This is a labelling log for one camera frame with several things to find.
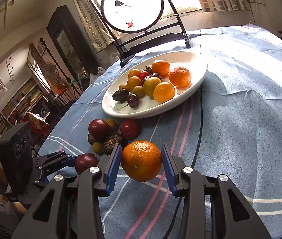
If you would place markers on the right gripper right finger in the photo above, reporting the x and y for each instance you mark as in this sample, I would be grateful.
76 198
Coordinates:
231 214

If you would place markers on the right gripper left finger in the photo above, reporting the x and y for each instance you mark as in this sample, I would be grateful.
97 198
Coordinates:
50 214

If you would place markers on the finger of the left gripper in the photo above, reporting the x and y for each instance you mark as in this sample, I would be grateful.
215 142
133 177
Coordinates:
70 160
56 160

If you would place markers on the large mandarin orange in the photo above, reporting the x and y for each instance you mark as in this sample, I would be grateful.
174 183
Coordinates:
141 160

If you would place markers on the brown water chestnut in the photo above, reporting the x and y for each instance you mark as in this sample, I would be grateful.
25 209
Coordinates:
148 69
121 95

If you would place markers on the dark cherry with stem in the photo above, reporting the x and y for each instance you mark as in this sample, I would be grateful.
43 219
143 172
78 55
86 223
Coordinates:
132 101

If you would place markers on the small yellow longan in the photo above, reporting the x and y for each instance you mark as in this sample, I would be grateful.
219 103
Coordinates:
123 87

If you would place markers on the yellow-red plum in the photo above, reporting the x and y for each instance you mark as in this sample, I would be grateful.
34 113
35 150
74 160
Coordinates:
150 85

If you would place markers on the large orange kumquat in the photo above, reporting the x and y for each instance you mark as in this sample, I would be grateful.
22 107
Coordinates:
134 73

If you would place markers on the large dark red plum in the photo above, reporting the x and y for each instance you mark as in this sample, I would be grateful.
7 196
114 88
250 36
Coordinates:
99 130

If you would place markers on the red tomato fruit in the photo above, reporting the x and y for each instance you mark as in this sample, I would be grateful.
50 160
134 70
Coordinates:
129 129

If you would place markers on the blue striped tablecloth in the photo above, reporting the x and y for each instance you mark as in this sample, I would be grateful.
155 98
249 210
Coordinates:
232 125

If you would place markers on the dark wooden cabinet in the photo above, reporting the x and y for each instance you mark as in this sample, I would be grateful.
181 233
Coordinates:
72 46

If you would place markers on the red cherry tomato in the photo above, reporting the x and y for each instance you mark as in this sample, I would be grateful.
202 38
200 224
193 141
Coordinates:
143 75

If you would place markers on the left striped curtain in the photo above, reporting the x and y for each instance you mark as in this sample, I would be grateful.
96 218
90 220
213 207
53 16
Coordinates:
98 35

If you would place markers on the small mandarin on plate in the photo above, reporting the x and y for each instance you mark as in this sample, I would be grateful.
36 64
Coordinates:
161 67

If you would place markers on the white oval plate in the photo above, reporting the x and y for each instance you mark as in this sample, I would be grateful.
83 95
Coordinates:
166 96

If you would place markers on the round screen on black stand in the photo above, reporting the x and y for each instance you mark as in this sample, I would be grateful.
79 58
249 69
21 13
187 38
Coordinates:
138 25

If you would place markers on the black camera box left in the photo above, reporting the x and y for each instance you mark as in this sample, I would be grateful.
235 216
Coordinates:
16 157

